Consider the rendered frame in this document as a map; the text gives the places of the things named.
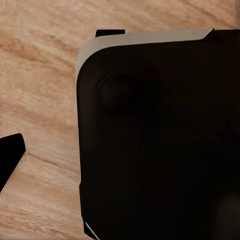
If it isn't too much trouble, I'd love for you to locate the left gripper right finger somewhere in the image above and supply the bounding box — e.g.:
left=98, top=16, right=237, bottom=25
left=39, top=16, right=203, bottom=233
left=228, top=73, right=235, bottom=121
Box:
left=224, top=132, right=240, bottom=172

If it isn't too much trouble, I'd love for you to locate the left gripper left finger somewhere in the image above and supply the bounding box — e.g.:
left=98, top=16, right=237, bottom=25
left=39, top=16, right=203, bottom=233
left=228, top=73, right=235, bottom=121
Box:
left=0, top=133, right=26, bottom=192

